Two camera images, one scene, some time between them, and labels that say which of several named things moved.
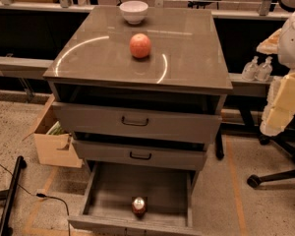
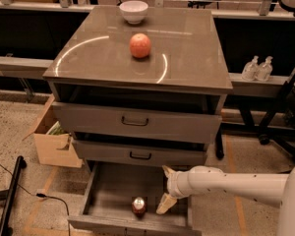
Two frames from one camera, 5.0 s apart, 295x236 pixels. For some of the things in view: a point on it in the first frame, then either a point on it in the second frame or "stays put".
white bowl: [134, 12] stays put
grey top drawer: [138, 123] stays put
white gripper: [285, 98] to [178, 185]
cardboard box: [53, 142] stays put
